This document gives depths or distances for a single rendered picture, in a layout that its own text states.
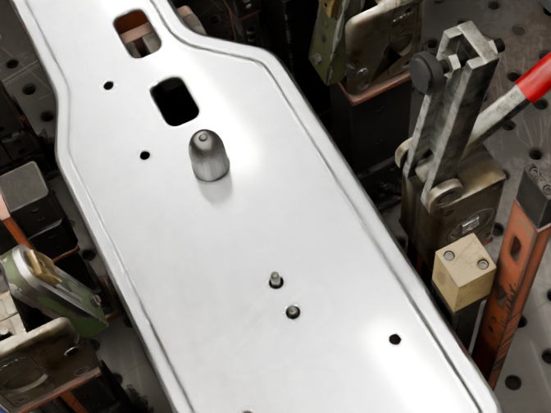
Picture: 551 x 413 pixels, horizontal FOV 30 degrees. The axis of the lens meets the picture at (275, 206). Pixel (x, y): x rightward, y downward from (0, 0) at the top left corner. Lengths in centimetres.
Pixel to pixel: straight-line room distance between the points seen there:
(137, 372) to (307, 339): 37
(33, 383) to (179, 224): 18
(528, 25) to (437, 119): 60
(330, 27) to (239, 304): 25
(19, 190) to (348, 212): 29
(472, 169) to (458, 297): 11
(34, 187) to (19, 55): 48
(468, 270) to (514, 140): 50
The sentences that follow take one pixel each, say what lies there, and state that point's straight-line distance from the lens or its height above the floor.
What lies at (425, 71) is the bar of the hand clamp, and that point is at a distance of 68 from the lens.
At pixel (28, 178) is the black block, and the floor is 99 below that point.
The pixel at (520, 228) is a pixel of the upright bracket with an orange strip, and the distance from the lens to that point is 72.
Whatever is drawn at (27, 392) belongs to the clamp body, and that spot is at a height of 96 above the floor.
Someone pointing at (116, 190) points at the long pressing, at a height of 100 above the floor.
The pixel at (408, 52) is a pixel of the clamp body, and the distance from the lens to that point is 96.
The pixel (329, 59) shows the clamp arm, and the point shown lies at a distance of 93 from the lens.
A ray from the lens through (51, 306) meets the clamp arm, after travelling 80.
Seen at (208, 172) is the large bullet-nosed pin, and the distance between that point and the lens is 88.
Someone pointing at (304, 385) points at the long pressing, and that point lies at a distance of 81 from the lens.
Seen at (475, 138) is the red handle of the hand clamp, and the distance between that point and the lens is 80.
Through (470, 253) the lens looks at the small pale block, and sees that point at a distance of 78.
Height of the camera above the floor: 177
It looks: 63 degrees down
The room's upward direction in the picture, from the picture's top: 10 degrees counter-clockwise
